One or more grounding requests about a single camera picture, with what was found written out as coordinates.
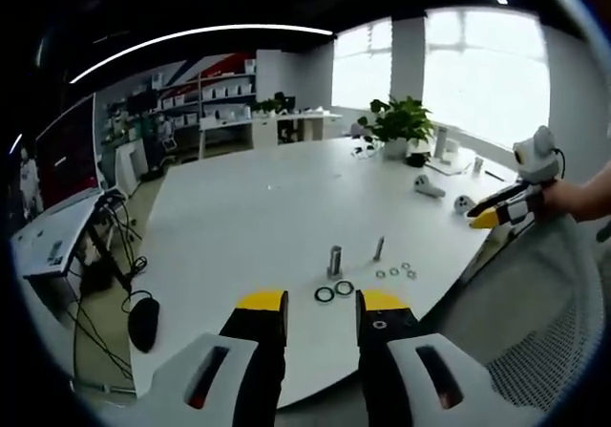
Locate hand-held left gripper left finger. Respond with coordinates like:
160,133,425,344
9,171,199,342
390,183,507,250
142,288,290,427

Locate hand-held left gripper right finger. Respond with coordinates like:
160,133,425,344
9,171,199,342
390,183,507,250
353,288,526,427

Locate thick metal threaded stud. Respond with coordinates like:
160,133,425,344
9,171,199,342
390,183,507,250
326,245,345,278

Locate person's right hand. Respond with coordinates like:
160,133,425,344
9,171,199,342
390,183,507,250
537,181,581,222

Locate grey mesh office chair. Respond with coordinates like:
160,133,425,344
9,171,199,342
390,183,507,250
427,214,608,412

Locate black bag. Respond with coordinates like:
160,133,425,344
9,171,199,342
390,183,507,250
128,297,161,354

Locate green potted plant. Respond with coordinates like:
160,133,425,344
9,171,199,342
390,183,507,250
356,95,436,161

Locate white workbench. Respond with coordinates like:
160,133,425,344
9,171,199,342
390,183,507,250
198,106,345,160

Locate white side desk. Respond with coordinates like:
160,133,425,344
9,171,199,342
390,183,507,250
10,192,106,313

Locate shelf with white boxes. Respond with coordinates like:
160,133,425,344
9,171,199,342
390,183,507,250
102,66,259,135

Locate red display board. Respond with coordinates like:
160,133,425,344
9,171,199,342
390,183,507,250
33,93,105,214

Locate ceiling light strip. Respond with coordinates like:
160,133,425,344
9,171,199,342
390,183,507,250
69,24,335,85

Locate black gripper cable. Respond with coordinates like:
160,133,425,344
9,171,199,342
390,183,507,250
552,145,568,181

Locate black floor cables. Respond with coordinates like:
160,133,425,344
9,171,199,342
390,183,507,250
66,192,154,385

